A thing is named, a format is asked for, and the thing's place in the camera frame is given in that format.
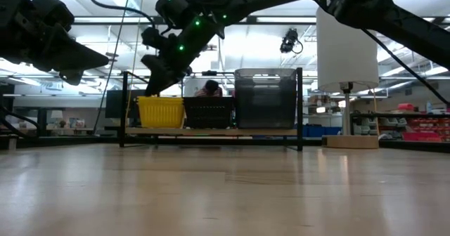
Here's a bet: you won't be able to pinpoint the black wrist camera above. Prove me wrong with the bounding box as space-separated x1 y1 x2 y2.
31 0 75 32
141 26 169 51

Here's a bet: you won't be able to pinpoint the grey slotted plastic basket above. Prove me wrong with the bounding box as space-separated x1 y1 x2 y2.
234 67 298 129

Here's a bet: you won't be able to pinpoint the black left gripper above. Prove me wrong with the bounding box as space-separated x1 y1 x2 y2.
0 0 110 86

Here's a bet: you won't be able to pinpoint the white shade table lamp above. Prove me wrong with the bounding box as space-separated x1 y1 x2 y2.
316 6 380 150

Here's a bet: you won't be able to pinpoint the black aluminium table frame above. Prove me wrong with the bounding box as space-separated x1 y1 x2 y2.
0 83 450 151

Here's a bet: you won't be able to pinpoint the blue storage bins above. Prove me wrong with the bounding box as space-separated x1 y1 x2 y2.
303 124 342 138

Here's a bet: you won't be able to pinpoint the black monitor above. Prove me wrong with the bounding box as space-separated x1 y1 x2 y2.
105 89 141 119

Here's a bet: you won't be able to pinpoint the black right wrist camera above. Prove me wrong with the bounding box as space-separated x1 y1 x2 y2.
141 26 169 51

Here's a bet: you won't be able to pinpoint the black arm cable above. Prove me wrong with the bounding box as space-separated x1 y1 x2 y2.
361 28 450 106

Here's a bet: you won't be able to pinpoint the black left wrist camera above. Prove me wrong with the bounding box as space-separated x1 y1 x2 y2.
31 0 75 32

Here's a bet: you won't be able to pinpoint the yellow slotted plastic basket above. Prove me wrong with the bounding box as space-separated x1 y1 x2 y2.
136 96 186 129

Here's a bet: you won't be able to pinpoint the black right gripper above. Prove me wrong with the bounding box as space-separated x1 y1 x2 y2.
141 14 226 96

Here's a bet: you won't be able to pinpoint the shelf with red bins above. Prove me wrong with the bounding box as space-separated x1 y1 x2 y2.
351 102 450 143

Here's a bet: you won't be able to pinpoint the black metal wooden shelf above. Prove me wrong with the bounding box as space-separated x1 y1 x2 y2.
118 67 304 152

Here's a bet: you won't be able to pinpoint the small background lamp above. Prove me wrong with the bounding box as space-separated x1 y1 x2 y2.
51 109 65 129

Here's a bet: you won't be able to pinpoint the person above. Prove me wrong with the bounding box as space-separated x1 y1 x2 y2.
195 79 224 98

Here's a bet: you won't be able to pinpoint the black slotted plastic basket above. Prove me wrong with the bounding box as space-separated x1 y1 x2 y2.
183 96 236 129

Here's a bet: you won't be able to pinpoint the black overhead camera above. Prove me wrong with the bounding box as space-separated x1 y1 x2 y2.
280 27 304 54

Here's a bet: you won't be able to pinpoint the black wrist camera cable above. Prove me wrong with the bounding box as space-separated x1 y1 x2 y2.
86 0 156 29

